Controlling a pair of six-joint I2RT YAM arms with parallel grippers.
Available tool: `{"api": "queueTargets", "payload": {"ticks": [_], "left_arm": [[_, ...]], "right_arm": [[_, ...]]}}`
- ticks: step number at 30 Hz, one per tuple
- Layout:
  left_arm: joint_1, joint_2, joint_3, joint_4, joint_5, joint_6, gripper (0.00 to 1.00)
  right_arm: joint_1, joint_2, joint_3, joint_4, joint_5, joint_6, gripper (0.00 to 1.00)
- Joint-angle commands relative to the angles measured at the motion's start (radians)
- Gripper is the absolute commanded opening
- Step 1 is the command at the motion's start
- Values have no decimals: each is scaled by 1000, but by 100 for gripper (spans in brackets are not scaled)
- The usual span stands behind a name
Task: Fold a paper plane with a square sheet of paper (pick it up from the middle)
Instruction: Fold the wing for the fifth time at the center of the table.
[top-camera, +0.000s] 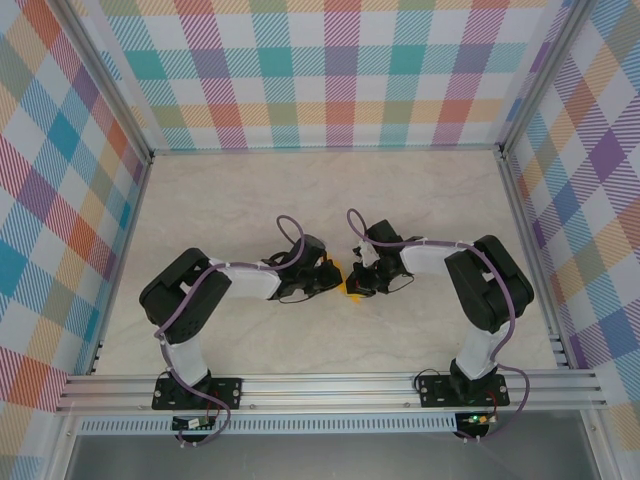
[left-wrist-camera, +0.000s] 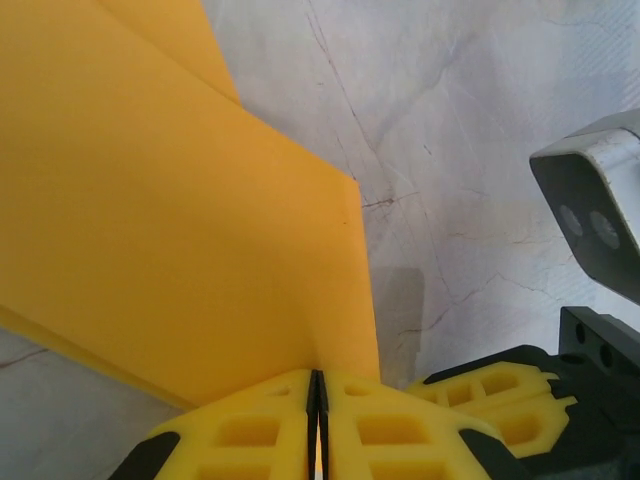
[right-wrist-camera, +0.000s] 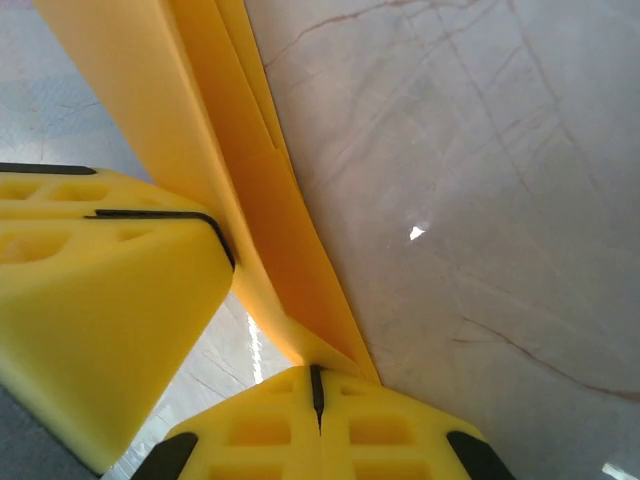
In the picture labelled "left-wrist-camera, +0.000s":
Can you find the orange paper sheet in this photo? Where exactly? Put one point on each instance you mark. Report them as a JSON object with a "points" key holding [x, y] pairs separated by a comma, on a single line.
{"points": [[175, 225]]}

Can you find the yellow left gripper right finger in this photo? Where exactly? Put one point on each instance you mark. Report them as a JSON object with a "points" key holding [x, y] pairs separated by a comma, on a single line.
{"points": [[345, 425]]}

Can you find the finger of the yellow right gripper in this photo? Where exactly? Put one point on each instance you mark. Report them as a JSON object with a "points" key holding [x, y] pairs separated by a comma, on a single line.
{"points": [[550, 410], [440, 387]]}

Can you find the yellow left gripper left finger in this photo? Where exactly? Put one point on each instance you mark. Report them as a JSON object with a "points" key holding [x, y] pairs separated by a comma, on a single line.
{"points": [[200, 450]]}

